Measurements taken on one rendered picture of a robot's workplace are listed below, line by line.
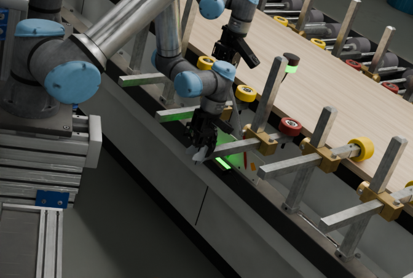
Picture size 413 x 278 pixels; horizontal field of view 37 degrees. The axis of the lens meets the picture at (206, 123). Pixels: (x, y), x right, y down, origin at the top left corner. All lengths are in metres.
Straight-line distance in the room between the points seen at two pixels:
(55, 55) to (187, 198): 1.57
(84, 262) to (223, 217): 0.63
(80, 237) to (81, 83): 1.50
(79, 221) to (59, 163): 1.27
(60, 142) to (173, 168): 1.35
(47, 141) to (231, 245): 1.30
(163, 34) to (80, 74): 0.42
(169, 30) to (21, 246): 1.11
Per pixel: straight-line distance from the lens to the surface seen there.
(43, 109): 1.60
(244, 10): 2.04
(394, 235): 2.17
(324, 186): 2.29
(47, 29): 1.53
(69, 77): 1.42
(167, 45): 1.79
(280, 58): 2.07
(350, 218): 1.75
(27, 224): 2.56
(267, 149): 2.14
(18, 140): 1.65
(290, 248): 2.20
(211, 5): 1.89
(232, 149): 2.06
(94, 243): 2.84
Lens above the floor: 1.86
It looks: 28 degrees down
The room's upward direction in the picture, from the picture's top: 17 degrees clockwise
